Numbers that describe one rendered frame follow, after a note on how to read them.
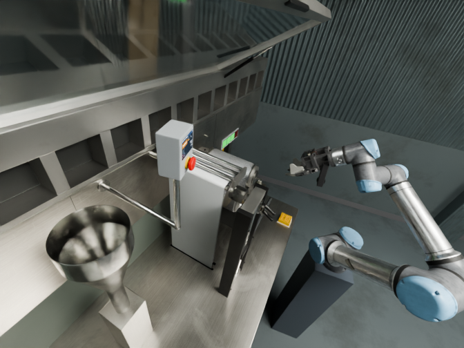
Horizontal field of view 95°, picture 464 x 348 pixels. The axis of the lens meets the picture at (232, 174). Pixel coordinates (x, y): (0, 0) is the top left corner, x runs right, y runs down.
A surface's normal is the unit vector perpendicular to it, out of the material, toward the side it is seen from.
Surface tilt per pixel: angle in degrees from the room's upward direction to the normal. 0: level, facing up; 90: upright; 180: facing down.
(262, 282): 0
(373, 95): 90
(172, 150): 90
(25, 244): 90
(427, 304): 85
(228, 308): 0
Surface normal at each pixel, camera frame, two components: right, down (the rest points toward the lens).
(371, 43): -0.29, 0.55
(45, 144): 0.88, 0.38
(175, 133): 0.15, -0.78
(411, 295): -0.88, 0.09
